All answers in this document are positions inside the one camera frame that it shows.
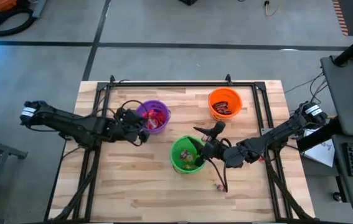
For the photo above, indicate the white paper sheet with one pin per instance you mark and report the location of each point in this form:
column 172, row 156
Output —
column 322, row 152

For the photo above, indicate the black metal table frame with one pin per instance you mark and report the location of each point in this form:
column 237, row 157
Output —
column 179, row 84

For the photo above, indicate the black caster wheel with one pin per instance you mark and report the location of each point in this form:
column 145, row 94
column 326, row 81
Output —
column 337, row 196

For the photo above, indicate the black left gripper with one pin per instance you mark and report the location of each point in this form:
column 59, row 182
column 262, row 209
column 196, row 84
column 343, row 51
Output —
column 128, row 124

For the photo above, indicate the orange candy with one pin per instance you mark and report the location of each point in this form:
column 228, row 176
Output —
column 188, row 167

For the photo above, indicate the black desk leg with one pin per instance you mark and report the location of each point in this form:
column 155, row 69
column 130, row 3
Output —
column 319, row 137

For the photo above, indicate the brown chocolate bar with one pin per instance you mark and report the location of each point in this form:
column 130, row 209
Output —
column 223, row 110

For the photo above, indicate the green plastic bucket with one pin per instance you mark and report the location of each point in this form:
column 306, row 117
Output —
column 177, row 161

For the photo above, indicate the small red candy packet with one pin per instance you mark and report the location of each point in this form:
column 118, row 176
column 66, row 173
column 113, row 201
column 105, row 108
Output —
column 161, row 118

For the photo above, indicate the orange plastic bucket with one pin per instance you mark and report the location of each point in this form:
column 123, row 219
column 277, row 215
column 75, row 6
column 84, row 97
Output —
column 230, row 96

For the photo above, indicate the dark red candy bar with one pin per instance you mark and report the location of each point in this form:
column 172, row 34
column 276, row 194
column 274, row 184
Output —
column 219, row 104

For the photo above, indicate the purple plastic bucket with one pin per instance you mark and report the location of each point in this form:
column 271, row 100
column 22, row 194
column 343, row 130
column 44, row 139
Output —
column 160, row 105

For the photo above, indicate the yellow candy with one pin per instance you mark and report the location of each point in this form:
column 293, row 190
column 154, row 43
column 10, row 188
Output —
column 190, row 158

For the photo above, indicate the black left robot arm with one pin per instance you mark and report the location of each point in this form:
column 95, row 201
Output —
column 70, row 123

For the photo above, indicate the small red candy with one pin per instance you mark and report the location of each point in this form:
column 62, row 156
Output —
column 219, row 187

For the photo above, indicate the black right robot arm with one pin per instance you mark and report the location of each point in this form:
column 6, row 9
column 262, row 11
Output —
column 275, row 137

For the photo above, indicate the grey vacuum wand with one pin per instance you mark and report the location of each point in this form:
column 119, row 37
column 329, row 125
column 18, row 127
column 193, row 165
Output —
column 40, row 7

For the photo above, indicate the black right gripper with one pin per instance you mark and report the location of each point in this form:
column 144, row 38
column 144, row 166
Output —
column 213, row 149

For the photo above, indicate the small red tag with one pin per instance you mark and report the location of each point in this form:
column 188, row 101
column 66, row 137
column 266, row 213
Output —
column 261, row 160

